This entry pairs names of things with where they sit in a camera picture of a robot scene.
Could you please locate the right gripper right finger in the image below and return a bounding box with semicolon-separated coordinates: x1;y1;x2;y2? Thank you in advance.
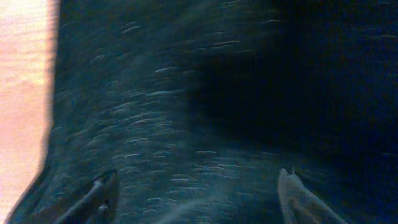
277;168;348;224

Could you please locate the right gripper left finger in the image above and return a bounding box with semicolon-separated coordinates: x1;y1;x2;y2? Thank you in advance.
53;169;120;224

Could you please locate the black sparkly skirt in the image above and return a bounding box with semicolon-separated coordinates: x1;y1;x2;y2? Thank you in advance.
7;0;397;223

